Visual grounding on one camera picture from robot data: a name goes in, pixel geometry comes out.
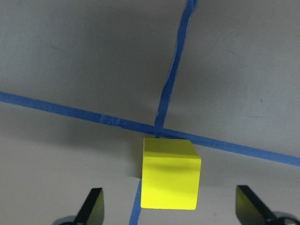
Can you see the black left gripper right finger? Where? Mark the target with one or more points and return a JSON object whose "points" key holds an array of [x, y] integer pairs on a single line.
{"points": [[249, 208]]}

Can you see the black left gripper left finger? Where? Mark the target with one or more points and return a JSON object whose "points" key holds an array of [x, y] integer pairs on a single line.
{"points": [[92, 210]]}

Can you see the yellow wooden block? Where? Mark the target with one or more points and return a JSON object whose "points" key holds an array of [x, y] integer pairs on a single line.
{"points": [[171, 171]]}

